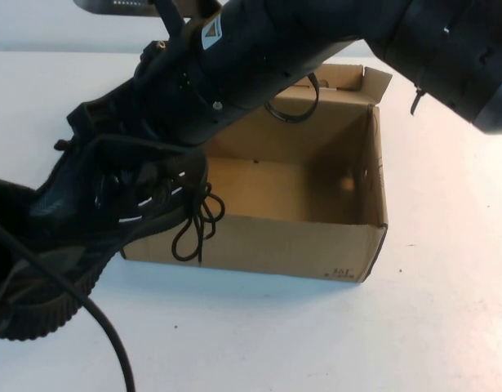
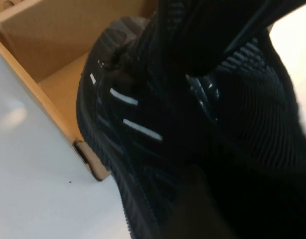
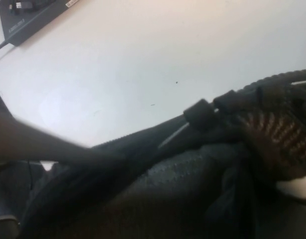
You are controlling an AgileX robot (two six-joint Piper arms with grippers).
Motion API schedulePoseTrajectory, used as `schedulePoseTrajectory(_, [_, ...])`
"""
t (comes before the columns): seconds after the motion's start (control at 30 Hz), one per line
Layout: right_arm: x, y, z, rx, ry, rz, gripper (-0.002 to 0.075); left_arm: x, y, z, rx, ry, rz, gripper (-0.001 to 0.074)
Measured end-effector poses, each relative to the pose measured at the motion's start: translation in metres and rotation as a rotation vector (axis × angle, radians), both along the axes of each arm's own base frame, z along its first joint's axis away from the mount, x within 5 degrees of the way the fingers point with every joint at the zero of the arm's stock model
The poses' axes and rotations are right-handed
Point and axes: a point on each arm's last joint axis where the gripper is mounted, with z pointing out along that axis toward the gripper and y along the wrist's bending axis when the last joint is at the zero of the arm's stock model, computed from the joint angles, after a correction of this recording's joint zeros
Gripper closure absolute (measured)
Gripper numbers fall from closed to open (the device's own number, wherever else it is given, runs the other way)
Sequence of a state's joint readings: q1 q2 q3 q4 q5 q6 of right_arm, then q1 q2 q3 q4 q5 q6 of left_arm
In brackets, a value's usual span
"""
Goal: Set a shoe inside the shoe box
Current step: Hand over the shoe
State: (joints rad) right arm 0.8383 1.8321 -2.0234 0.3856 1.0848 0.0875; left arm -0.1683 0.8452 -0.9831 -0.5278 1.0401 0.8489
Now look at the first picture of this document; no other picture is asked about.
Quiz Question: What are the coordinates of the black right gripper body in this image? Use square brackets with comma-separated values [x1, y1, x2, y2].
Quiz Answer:
[96, 18, 203, 145]

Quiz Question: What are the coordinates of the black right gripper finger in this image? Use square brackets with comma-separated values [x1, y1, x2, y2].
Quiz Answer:
[66, 101, 98, 139]

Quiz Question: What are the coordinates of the black knit sneaker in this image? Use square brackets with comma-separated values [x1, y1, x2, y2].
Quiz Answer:
[0, 138, 226, 341]

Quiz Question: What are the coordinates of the brown cardboard shoe box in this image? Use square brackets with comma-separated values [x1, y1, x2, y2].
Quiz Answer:
[119, 63, 393, 283]

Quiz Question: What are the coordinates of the black zip tie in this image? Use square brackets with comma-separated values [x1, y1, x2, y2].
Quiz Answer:
[411, 67, 430, 118]

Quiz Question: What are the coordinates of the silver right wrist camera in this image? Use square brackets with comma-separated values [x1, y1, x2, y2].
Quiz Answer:
[73, 0, 158, 20]

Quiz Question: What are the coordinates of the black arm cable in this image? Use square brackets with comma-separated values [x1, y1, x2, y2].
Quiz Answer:
[264, 72, 322, 123]

